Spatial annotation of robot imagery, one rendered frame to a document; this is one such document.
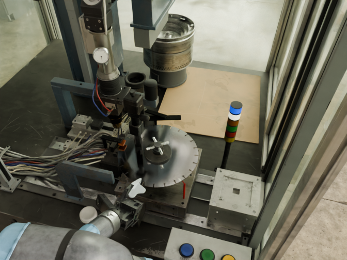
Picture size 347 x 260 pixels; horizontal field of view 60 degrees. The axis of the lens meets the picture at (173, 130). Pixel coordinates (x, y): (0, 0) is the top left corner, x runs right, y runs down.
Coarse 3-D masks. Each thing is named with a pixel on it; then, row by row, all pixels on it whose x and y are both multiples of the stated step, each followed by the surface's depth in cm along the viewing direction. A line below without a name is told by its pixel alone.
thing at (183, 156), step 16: (144, 128) 133; (160, 128) 133; (176, 128) 133; (128, 144) 127; (144, 144) 127; (176, 144) 127; (192, 144) 127; (128, 160) 121; (144, 160) 121; (176, 160) 121; (192, 160) 121; (128, 176) 115; (144, 176) 115; (160, 176) 115; (176, 176) 116
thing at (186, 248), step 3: (183, 246) 101; (186, 246) 101; (189, 246) 101; (183, 249) 100; (186, 249) 100; (189, 249) 100; (192, 249) 100; (183, 252) 100; (186, 252) 100; (189, 252) 100; (192, 252) 100; (183, 255) 100; (186, 255) 99; (189, 255) 99
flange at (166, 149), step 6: (150, 144) 125; (150, 150) 123; (162, 150) 121; (168, 150) 123; (150, 156) 121; (156, 156) 121; (162, 156) 121; (168, 156) 121; (156, 162) 119; (162, 162) 120
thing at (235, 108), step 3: (231, 102) 114; (234, 102) 114; (237, 102) 114; (240, 102) 114; (231, 105) 113; (234, 105) 113; (237, 105) 113; (240, 105) 113; (231, 108) 113; (234, 108) 112; (237, 108) 112; (240, 108) 112; (231, 111) 114; (234, 111) 113; (237, 111) 113; (240, 111) 114; (234, 114) 114; (237, 114) 114
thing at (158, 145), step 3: (153, 138) 123; (156, 141) 121; (168, 141) 121; (156, 144) 120; (159, 144) 120; (162, 144) 120; (150, 147) 119; (153, 147) 119; (156, 147) 119; (159, 147) 119; (156, 150) 120; (159, 150) 118; (162, 153) 117
